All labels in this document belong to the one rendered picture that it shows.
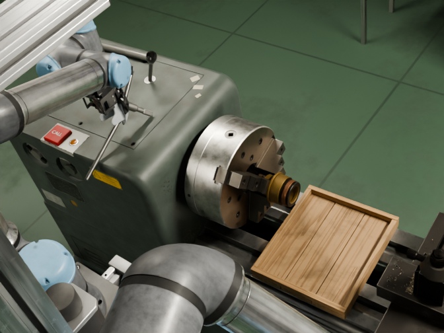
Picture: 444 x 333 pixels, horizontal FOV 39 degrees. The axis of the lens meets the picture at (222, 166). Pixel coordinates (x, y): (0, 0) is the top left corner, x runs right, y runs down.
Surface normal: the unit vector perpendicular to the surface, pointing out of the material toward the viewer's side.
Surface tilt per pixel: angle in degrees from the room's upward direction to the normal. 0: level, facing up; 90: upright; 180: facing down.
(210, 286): 73
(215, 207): 78
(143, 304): 5
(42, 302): 90
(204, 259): 46
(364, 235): 0
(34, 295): 90
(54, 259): 7
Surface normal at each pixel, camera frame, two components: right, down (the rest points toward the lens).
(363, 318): -0.39, -0.32
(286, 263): -0.17, -0.68
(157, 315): 0.25, -0.58
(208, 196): -0.58, 0.38
